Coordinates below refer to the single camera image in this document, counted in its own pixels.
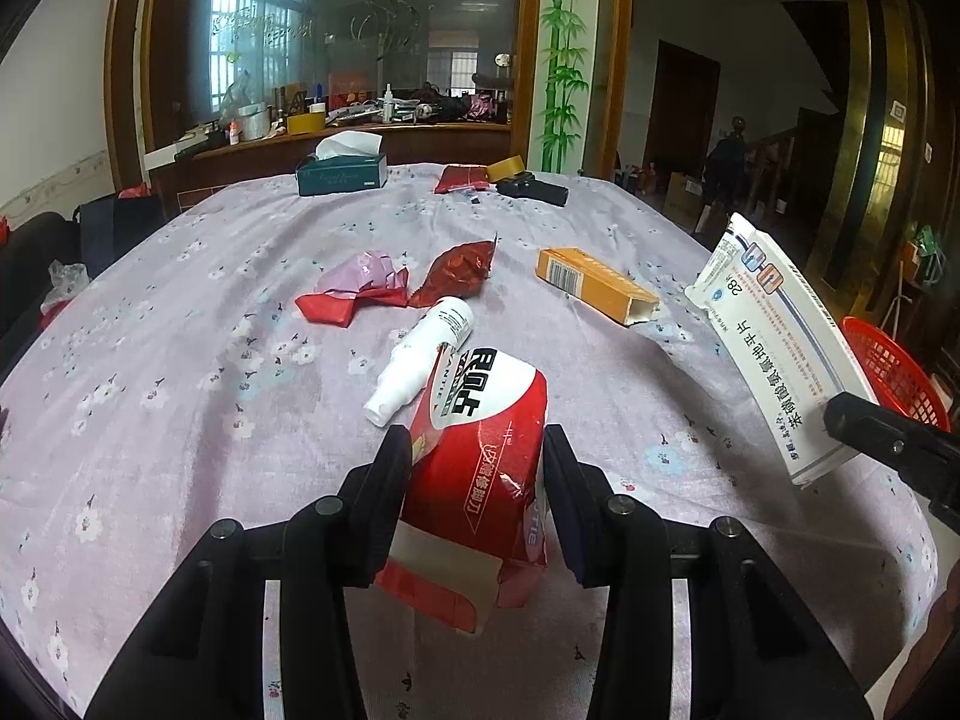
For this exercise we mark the dark wooden door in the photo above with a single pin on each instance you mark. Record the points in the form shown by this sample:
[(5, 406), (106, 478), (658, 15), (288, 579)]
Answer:
[(682, 105)]

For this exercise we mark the dark red snack wrapper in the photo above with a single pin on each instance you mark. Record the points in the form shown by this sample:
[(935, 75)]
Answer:
[(454, 270)]

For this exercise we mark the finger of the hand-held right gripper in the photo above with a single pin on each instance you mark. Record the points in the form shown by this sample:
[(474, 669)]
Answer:
[(885, 442)]

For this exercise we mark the yellow box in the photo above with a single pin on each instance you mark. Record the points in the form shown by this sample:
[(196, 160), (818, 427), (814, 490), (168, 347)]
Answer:
[(306, 124)]

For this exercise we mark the black flat object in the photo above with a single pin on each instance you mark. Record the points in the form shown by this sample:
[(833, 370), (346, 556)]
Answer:
[(540, 191)]

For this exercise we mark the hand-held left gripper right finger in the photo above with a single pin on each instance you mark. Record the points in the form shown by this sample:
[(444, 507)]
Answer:
[(566, 510)]

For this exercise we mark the black chair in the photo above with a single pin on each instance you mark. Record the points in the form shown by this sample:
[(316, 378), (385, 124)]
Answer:
[(30, 255)]

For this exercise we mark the orange carton box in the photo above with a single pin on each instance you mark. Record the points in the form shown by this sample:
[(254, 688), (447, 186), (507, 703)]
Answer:
[(592, 281)]

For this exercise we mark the flat red foil wrapper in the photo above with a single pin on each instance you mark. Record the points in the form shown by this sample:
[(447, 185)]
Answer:
[(459, 178)]

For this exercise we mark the cardboard box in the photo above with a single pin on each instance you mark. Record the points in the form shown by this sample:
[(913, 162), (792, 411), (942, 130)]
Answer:
[(684, 199)]

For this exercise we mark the lilac red plastic wrapper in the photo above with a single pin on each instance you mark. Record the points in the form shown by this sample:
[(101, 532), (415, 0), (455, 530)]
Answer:
[(360, 274)]

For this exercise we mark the brown tape roll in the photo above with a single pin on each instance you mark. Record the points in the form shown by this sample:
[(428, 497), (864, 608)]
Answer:
[(504, 165)]

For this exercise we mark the green white shopping bag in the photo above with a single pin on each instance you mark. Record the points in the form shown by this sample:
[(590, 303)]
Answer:
[(922, 255)]

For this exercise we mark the dark hanging jacket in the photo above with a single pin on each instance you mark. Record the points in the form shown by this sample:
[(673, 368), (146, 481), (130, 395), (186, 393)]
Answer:
[(727, 161)]

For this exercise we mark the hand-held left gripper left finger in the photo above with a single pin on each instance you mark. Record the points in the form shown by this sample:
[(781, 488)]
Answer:
[(386, 480)]

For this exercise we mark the red plastic basket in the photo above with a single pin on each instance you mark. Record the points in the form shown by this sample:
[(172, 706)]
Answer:
[(892, 367)]

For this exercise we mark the golden pillar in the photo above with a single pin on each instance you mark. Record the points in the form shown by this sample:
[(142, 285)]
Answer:
[(862, 127)]

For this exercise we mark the bamboo wall painting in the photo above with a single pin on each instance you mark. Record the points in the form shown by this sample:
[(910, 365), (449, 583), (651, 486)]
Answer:
[(559, 90)]

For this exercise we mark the wooden glass partition cabinet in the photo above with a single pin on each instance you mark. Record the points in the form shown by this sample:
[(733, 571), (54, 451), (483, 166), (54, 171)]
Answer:
[(450, 139)]

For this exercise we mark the green tissue box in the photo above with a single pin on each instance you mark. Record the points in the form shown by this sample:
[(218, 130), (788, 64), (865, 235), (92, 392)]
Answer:
[(337, 176)]

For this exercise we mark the purple floral tablecloth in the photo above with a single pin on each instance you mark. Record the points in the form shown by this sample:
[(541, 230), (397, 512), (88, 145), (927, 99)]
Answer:
[(187, 390)]

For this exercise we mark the clear crumpled plastic bag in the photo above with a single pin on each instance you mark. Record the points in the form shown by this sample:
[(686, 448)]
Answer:
[(66, 281)]

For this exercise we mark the small white spray bottle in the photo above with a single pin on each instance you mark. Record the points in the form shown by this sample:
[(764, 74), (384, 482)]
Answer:
[(388, 105)]

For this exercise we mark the white plastic bottle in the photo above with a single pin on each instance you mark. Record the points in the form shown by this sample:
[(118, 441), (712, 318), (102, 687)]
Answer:
[(427, 345)]

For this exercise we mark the white medicine box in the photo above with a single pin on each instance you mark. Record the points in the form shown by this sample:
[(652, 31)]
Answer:
[(772, 345)]

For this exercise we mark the translucent plastic bag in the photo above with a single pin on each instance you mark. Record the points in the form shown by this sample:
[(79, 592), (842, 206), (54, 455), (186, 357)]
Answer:
[(234, 97)]

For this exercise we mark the wooden staircase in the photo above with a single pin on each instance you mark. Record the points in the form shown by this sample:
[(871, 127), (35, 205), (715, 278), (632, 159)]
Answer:
[(802, 180)]

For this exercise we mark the red toothpaste box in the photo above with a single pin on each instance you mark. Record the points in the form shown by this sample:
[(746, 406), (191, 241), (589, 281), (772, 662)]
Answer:
[(480, 465)]

